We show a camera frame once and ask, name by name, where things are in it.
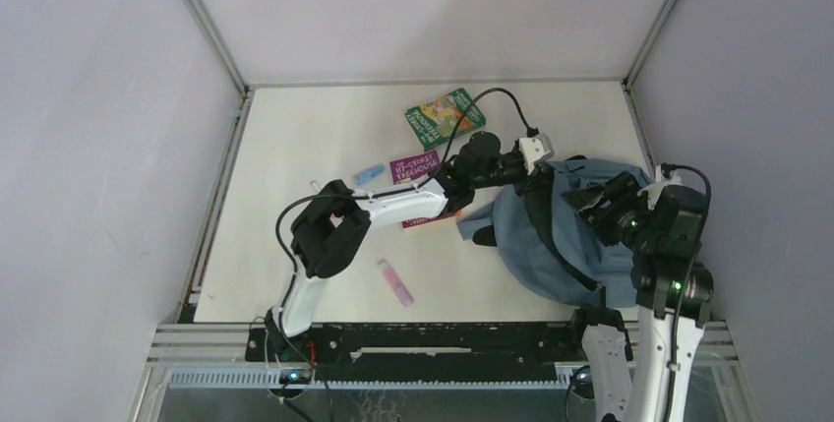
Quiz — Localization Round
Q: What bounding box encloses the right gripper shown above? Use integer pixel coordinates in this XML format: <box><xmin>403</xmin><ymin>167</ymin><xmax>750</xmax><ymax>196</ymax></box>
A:
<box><xmin>561</xmin><ymin>167</ymin><xmax>659</xmax><ymax>251</ymax></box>

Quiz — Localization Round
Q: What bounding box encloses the blue student backpack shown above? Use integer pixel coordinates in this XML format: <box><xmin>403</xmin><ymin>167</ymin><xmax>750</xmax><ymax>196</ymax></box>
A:
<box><xmin>457</xmin><ymin>156</ymin><xmax>651</xmax><ymax>308</ymax></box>

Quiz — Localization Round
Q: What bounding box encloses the purple treehouse book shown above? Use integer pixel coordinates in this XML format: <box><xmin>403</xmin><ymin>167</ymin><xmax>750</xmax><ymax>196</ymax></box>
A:
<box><xmin>389</xmin><ymin>151</ymin><xmax>461</xmax><ymax>231</ymax></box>

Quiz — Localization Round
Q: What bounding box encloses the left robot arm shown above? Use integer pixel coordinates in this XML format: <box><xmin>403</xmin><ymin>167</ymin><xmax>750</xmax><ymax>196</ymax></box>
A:
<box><xmin>267</xmin><ymin>128</ymin><xmax>554</xmax><ymax>360</ymax></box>

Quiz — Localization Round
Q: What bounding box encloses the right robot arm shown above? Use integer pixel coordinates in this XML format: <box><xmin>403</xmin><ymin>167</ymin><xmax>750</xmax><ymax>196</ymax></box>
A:
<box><xmin>562</xmin><ymin>163</ymin><xmax>714</xmax><ymax>421</ymax></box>

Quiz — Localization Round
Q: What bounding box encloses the green treehouse book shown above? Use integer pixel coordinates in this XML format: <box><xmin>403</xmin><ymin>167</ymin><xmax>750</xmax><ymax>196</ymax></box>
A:
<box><xmin>404</xmin><ymin>88</ymin><xmax>487</xmax><ymax>151</ymax></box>

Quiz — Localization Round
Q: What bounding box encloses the blue highlighter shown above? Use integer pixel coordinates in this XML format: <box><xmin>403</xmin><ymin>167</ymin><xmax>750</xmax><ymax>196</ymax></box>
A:
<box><xmin>353</xmin><ymin>163</ymin><xmax>385</xmax><ymax>186</ymax></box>

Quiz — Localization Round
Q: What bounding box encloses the pink highlighter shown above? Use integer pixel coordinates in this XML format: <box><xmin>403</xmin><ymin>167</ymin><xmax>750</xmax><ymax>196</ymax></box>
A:
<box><xmin>377</xmin><ymin>260</ymin><xmax>414</xmax><ymax>308</ymax></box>

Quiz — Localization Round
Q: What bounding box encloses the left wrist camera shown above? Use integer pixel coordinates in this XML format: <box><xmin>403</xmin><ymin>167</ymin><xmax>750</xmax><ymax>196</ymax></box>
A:
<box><xmin>517</xmin><ymin>133</ymin><xmax>554</xmax><ymax>175</ymax></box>

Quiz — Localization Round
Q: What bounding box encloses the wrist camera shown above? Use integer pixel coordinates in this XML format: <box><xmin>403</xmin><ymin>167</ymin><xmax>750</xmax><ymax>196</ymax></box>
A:
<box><xmin>517</xmin><ymin>133</ymin><xmax>554</xmax><ymax>175</ymax></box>
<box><xmin>637</xmin><ymin>162</ymin><xmax>683</xmax><ymax>210</ymax></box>

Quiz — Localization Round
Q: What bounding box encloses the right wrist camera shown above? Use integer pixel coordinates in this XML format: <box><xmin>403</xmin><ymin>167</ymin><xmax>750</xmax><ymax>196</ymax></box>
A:
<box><xmin>637</xmin><ymin>162</ymin><xmax>683</xmax><ymax>210</ymax></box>

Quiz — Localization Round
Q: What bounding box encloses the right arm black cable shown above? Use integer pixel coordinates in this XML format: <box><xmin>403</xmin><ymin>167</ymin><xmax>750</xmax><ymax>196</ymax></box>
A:
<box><xmin>661</xmin><ymin>163</ymin><xmax>713</xmax><ymax>420</ymax></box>

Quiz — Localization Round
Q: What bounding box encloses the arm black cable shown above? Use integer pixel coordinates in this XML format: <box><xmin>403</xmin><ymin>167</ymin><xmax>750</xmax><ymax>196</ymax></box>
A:
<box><xmin>661</xmin><ymin>163</ymin><xmax>713</xmax><ymax>420</ymax></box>
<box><xmin>273</xmin><ymin>87</ymin><xmax>541</xmax><ymax>400</ymax></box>

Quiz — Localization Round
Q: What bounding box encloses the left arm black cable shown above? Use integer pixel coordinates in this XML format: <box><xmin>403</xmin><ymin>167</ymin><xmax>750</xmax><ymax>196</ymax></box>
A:
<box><xmin>273</xmin><ymin>87</ymin><xmax>541</xmax><ymax>400</ymax></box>

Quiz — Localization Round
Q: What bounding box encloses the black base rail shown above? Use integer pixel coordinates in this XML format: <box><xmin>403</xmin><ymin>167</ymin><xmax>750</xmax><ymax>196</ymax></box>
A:
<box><xmin>244</xmin><ymin>322</ymin><xmax>587</xmax><ymax>385</ymax></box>

